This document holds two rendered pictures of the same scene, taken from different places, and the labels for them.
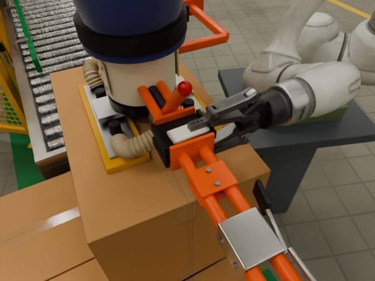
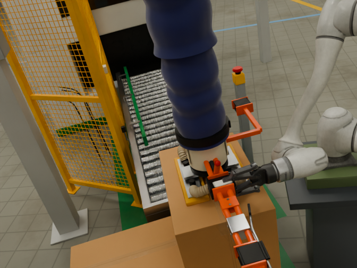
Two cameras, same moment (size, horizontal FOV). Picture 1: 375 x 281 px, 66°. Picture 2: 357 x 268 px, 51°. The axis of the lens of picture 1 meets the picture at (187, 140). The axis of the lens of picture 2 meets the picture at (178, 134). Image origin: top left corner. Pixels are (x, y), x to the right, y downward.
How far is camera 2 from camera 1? 91 cm
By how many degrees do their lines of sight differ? 23
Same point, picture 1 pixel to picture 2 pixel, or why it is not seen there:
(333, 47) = (347, 132)
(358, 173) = not seen: outside the picture
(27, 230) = (136, 252)
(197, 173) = (222, 200)
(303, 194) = not seen: outside the picture
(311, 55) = (332, 137)
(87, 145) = (177, 191)
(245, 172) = (260, 208)
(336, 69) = (307, 152)
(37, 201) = (143, 235)
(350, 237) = not seen: outside the picture
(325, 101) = (299, 169)
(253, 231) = (239, 221)
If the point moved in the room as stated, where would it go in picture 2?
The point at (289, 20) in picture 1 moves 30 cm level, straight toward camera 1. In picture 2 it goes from (291, 123) to (261, 165)
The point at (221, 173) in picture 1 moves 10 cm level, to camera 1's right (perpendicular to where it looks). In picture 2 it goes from (232, 200) to (262, 201)
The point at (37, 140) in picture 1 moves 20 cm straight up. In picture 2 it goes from (144, 195) to (136, 169)
